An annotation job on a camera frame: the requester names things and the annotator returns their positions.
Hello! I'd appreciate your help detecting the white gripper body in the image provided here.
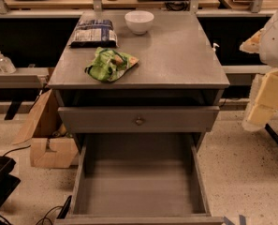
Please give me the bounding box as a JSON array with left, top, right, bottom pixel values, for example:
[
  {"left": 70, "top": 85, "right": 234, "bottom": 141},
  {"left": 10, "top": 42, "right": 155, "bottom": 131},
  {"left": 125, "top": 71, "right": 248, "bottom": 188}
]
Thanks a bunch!
[{"left": 240, "top": 29, "right": 263, "bottom": 53}]

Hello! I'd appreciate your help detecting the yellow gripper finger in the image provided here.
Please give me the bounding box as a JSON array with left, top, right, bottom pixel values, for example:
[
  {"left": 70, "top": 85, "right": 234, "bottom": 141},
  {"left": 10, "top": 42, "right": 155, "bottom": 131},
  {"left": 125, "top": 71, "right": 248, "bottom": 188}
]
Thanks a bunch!
[{"left": 241, "top": 68, "right": 278, "bottom": 131}]

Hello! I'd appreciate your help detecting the green rice chip bag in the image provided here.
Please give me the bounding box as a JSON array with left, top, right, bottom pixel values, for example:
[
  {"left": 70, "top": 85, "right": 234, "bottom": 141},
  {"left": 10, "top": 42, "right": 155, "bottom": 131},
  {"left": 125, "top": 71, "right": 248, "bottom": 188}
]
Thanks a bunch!
[{"left": 84, "top": 47, "right": 139, "bottom": 83}]

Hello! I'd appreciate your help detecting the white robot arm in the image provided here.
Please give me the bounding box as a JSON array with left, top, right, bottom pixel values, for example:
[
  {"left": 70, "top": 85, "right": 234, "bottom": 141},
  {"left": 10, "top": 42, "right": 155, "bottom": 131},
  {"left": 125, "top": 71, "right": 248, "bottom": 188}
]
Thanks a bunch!
[{"left": 240, "top": 10, "right": 278, "bottom": 131}]

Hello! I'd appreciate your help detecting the grey drawer cabinet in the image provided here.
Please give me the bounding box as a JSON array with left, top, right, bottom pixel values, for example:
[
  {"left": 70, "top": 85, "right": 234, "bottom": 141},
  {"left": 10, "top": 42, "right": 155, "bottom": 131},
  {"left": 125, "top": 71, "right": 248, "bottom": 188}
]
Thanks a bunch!
[{"left": 47, "top": 9, "right": 231, "bottom": 225}]

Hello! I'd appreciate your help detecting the blue white snack bag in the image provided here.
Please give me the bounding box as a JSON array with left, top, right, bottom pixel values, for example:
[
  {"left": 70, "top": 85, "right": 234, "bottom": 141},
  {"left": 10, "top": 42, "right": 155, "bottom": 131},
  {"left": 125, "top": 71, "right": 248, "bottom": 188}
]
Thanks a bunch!
[{"left": 70, "top": 20, "right": 117, "bottom": 48}]

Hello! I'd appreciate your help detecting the open grey middle drawer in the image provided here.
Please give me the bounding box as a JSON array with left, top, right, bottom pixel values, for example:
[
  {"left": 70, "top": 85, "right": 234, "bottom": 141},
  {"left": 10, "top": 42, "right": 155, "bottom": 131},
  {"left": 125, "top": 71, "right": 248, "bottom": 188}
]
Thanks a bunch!
[{"left": 54, "top": 133, "right": 223, "bottom": 225}]

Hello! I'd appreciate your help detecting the small white pump bottle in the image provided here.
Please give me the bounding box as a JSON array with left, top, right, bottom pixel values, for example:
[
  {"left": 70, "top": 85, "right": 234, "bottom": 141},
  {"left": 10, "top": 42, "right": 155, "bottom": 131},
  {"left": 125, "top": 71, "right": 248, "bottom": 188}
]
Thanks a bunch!
[{"left": 212, "top": 42, "right": 220, "bottom": 52}]

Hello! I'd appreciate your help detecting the white ceramic bowl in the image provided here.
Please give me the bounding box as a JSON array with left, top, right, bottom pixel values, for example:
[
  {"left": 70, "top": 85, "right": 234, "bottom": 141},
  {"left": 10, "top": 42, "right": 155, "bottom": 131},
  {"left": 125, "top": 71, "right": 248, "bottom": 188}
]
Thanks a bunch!
[{"left": 124, "top": 10, "right": 154, "bottom": 35}]

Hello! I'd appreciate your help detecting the cardboard box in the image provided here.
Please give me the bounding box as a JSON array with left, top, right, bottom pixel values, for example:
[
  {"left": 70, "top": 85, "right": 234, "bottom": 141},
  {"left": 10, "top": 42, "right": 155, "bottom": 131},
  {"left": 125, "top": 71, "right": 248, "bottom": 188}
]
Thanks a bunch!
[{"left": 12, "top": 90, "right": 79, "bottom": 169}]

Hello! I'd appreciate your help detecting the grey metal shelf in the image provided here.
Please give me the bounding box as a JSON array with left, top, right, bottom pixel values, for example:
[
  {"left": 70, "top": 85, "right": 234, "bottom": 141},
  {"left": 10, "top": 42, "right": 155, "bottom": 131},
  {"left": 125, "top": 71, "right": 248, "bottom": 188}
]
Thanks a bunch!
[{"left": 0, "top": 67, "right": 50, "bottom": 89}]

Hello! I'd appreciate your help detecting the black floor cable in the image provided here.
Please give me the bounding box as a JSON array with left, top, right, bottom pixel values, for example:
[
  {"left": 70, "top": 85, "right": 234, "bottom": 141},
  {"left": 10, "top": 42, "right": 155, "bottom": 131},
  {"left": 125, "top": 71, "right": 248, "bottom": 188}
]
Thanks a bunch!
[{"left": 35, "top": 205, "right": 65, "bottom": 225}]

